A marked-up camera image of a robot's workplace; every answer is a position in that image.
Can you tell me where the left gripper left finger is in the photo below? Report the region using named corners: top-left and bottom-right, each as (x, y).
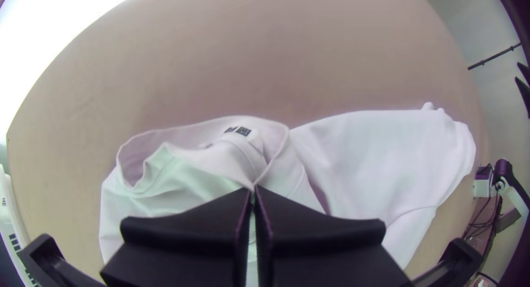
top-left (100, 187), bottom-right (252, 287)

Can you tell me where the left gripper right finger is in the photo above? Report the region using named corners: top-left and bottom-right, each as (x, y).
top-left (253, 185), bottom-right (411, 287)

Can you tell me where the white t-shirt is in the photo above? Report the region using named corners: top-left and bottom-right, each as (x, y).
top-left (98, 101), bottom-right (477, 287)

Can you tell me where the white laundry basket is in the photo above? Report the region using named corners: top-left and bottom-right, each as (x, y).
top-left (0, 164), bottom-right (42, 287)

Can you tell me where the black cable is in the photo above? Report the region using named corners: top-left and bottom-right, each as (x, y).
top-left (463, 192), bottom-right (504, 243)

